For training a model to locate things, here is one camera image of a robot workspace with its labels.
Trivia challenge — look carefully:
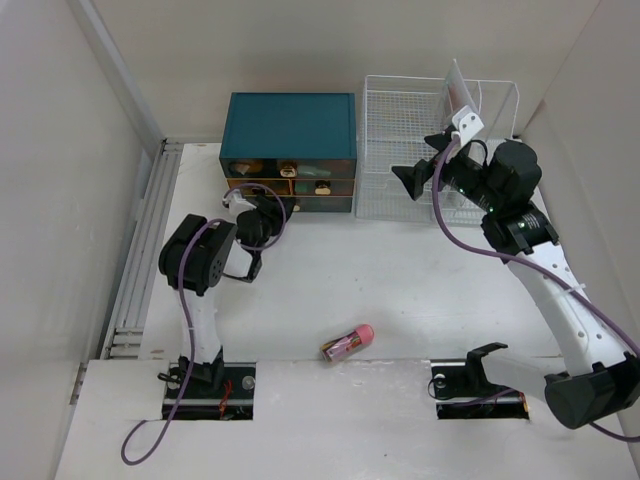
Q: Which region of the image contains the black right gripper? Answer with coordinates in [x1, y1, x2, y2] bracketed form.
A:
[390, 131, 503, 214]

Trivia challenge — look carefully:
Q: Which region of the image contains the small drawer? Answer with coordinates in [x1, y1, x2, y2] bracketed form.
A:
[227, 179, 292, 196]
[291, 179, 355, 197]

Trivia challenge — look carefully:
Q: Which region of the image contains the green highlighter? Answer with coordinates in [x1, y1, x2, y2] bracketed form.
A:
[293, 181, 315, 196]

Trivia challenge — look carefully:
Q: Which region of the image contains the green capsule stapler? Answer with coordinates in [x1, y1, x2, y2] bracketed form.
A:
[297, 165, 331, 178]

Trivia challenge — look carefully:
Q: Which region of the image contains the transparent drawer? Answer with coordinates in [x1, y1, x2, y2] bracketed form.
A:
[220, 159, 356, 179]

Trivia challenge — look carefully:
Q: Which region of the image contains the dark drawer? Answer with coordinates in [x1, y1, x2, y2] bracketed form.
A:
[294, 196, 352, 213]

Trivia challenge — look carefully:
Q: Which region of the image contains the pink capped clip tube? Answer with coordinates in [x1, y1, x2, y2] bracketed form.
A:
[320, 324, 375, 363]

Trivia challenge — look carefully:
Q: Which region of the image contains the small clear spray bottle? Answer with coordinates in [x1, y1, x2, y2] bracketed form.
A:
[230, 162, 262, 177]

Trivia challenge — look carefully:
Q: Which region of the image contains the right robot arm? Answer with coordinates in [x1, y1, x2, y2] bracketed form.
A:
[391, 131, 639, 430]

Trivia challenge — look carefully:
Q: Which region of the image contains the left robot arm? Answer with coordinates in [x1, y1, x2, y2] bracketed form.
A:
[158, 183, 296, 397]

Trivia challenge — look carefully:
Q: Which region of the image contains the teal drawer cabinet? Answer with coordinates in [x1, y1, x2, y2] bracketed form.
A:
[218, 92, 358, 215]

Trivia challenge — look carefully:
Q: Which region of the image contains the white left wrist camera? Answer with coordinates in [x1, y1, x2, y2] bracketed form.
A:
[222, 190, 256, 215]

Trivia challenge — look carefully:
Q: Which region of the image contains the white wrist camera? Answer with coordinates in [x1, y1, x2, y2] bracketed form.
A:
[450, 105, 484, 148]
[222, 190, 256, 215]

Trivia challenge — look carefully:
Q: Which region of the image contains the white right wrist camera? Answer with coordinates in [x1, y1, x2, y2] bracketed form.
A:
[450, 105, 484, 148]

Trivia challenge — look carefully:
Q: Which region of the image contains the white wire stacking tray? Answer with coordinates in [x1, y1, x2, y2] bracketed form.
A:
[354, 74, 469, 221]

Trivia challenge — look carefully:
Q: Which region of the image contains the white wire file holder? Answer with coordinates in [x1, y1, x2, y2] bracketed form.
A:
[439, 80, 519, 228]

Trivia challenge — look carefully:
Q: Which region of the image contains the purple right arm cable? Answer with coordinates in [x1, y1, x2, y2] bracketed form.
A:
[430, 137, 640, 442]

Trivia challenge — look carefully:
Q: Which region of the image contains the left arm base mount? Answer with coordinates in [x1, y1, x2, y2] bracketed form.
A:
[173, 359, 256, 421]

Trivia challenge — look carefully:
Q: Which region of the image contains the aluminium rail on left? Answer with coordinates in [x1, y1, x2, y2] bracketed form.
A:
[96, 140, 183, 360]

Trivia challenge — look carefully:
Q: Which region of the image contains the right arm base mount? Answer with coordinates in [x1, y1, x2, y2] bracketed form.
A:
[427, 342, 530, 420]

